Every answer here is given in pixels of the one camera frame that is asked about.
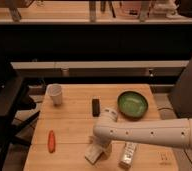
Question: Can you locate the white sponge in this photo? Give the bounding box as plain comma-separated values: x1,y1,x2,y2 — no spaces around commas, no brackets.
85,144,103,164

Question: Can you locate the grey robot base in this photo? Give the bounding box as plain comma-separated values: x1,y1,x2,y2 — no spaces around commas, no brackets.
169,58,192,118

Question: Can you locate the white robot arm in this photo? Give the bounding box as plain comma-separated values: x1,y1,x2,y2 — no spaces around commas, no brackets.
93,108,192,150

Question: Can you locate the white tube bottle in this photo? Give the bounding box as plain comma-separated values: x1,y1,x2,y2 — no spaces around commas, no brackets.
119,142,137,168

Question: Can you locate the black rectangular block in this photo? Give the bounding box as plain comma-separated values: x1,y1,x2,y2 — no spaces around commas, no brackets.
92,99,100,117

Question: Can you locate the green bowl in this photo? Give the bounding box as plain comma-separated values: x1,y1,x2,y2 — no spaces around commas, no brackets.
117,91,148,118

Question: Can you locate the orange carrot toy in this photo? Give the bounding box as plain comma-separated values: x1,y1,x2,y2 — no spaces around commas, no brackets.
48,130,55,153

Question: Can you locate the black office chair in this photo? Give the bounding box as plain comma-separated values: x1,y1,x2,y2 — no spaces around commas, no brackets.
0,59,39,171

